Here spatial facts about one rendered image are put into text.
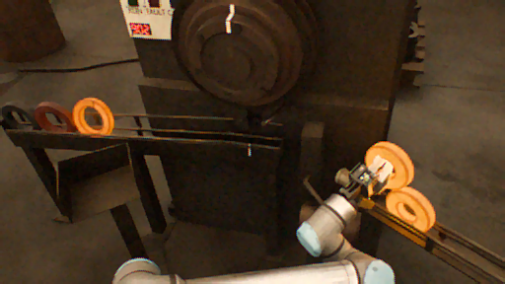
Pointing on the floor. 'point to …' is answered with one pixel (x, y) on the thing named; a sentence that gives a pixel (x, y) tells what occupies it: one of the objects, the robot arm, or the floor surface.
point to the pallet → (413, 52)
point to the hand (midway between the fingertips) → (389, 162)
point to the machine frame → (191, 177)
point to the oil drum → (28, 30)
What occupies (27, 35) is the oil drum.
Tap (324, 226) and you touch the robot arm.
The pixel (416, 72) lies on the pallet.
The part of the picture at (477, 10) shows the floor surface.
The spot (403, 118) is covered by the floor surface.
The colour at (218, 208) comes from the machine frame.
